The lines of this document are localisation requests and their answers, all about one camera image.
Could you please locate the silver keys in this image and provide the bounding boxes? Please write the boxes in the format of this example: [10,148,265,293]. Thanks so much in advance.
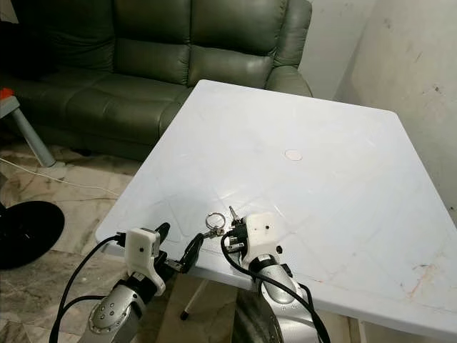
[203,205,239,239]

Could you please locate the white table leg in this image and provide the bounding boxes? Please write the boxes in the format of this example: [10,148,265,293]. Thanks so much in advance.
[181,279,212,321]

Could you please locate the white plastic table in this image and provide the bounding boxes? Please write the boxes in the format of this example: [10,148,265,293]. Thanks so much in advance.
[95,79,457,341]

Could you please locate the black round stand base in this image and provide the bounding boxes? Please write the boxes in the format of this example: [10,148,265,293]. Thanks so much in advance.
[0,200,66,271]

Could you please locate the dark green leather sofa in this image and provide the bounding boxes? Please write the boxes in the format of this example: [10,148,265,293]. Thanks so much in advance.
[0,0,315,162]

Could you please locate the grey side table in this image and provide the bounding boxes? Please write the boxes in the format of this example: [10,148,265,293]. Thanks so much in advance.
[0,95,66,169]

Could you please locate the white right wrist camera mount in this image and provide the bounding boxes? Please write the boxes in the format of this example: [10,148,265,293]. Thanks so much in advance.
[245,212,281,260]

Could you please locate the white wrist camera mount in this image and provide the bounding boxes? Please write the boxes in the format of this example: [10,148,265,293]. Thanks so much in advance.
[126,229,162,278]
[245,212,281,260]

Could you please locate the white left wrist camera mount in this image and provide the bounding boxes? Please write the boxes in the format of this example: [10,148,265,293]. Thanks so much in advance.
[126,229,162,278]

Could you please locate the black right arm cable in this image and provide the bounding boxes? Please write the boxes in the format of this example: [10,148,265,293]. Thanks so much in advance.
[220,230,331,343]

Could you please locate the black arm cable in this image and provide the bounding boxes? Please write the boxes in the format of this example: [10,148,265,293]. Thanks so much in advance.
[49,234,131,343]
[220,230,331,343]

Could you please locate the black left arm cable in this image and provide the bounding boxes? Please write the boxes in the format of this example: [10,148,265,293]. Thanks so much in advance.
[49,234,131,343]

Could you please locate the thin white floor cable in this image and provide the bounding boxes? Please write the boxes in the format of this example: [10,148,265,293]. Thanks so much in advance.
[0,157,142,200]

